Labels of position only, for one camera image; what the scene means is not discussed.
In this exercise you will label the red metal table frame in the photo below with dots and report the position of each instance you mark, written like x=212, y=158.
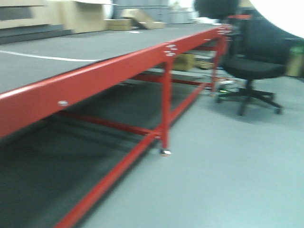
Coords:
x=57, y=163

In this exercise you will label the cardboard box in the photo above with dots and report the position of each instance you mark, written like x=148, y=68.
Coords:
x=118, y=24

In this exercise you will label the black textured table mat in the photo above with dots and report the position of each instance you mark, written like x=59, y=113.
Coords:
x=27, y=62

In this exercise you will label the black office chair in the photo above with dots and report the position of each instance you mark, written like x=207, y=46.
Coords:
x=266, y=50

